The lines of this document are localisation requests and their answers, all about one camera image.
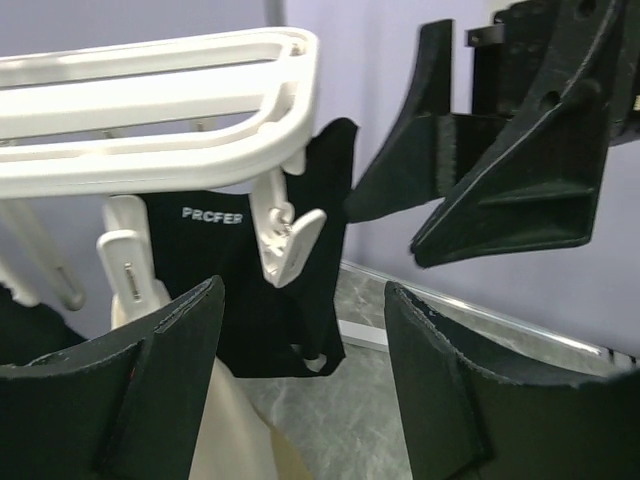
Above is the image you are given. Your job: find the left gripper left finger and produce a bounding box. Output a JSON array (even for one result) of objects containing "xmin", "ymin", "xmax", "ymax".
[{"xmin": 1, "ymin": 277, "xmax": 225, "ymax": 479}]

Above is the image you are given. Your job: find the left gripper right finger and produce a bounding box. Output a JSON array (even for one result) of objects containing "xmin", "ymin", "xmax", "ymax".
[{"xmin": 384, "ymin": 282, "xmax": 639, "ymax": 479}]

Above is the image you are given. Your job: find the tan underwear with cream waistband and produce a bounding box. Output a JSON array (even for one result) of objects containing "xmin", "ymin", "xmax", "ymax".
[{"xmin": 77, "ymin": 278, "xmax": 311, "ymax": 479}]

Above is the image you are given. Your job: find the metal clothes rack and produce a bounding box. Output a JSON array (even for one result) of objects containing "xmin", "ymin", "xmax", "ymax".
[{"xmin": 337, "ymin": 259, "xmax": 640, "ymax": 364}]

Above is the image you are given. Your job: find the black hanging garment right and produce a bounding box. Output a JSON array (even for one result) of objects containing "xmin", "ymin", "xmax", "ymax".
[{"xmin": 141, "ymin": 118, "xmax": 358, "ymax": 378}]

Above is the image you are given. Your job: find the black hanging garments left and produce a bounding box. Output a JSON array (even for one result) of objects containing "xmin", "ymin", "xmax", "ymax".
[{"xmin": 0, "ymin": 287, "xmax": 86, "ymax": 366}]

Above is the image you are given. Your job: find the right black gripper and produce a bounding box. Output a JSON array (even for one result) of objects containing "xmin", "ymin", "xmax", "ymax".
[{"xmin": 345, "ymin": 1, "xmax": 639, "ymax": 268}]

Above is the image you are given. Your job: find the white clip hanger frame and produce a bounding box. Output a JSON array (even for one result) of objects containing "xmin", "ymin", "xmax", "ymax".
[{"xmin": 1, "ymin": 26, "xmax": 320, "ymax": 311}]

